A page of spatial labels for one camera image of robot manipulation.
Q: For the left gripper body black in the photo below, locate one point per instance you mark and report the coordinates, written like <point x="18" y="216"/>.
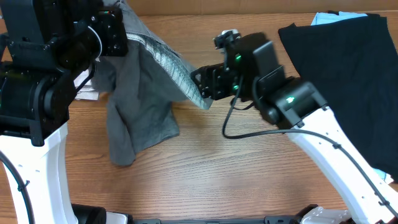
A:
<point x="112" y="40"/>

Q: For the light blue garment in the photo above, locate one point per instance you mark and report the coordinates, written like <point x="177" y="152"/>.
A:
<point x="327" y="18"/>

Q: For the grey shorts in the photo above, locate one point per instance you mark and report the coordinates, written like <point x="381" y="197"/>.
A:
<point x="142" y="87"/>

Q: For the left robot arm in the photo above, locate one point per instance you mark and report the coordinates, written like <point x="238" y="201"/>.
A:
<point x="51" y="42"/>

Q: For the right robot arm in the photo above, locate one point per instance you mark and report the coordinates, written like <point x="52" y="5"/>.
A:
<point x="251" y="72"/>

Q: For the black garment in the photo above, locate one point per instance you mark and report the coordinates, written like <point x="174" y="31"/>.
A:
<point x="353" y="64"/>

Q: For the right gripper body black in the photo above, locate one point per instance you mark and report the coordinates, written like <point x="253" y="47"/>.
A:
<point x="204" y="82"/>

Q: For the folded beige shorts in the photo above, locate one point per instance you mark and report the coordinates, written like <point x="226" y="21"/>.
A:
<point x="87" y="92"/>

